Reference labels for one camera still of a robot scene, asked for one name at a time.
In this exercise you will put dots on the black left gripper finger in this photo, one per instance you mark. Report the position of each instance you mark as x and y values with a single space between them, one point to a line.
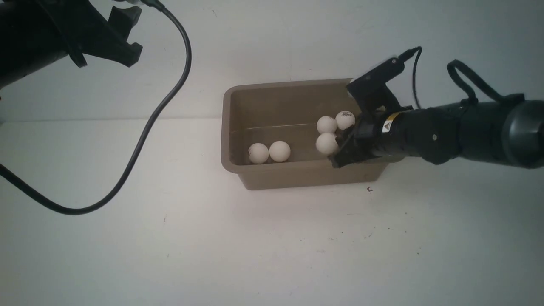
114 50
120 22

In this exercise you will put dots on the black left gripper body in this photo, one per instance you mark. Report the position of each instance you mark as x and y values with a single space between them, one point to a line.
77 22

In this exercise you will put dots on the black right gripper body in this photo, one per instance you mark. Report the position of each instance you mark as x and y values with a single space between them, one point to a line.
378 135

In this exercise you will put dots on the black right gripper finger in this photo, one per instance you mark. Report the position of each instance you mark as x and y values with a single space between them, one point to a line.
343 158
350 134

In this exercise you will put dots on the white ping-pong ball corner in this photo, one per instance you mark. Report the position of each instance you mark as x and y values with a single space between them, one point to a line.
345 119

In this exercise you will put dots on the white ping-pong ball with logo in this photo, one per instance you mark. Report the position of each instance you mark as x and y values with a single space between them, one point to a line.
326 144

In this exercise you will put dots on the brown plastic storage bin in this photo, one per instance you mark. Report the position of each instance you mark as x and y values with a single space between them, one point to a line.
289 112

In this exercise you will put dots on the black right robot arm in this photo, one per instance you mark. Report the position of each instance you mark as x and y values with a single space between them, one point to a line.
491 132

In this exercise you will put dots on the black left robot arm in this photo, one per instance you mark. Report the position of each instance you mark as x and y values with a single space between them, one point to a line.
37 33

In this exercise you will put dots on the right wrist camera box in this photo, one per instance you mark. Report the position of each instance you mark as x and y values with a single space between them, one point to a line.
370 90

